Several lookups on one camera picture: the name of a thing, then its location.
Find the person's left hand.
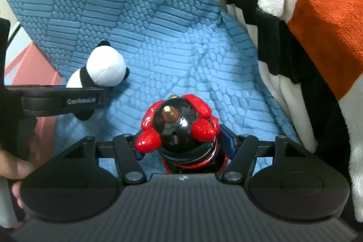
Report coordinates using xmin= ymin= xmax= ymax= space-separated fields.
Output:
xmin=0 ymin=150 xmax=35 ymax=209

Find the small panda plush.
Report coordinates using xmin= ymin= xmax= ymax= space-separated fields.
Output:
xmin=66 ymin=41 xmax=130 ymax=121

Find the blue textured blanket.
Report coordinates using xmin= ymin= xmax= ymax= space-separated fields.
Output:
xmin=0 ymin=0 xmax=302 ymax=175

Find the white orange black fleece blanket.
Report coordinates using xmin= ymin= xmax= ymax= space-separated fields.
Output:
xmin=210 ymin=0 xmax=363 ymax=223

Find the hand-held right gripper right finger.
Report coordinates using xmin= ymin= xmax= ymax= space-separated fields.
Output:
xmin=218 ymin=124 xmax=312 ymax=185

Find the pink storage box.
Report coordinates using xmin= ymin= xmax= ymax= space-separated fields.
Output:
xmin=4 ymin=42 xmax=64 ymax=152

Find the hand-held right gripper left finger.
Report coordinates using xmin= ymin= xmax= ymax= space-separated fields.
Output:
xmin=64 ymin=134 xmax=146 ymax=185

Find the red black figurine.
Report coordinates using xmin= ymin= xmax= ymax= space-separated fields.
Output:
xmin=135 ymin=94 xmax=229 ymax=175

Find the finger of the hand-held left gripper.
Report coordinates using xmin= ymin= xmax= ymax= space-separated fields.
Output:
xmin=97 ymin=87 xmax=106 ymax=110

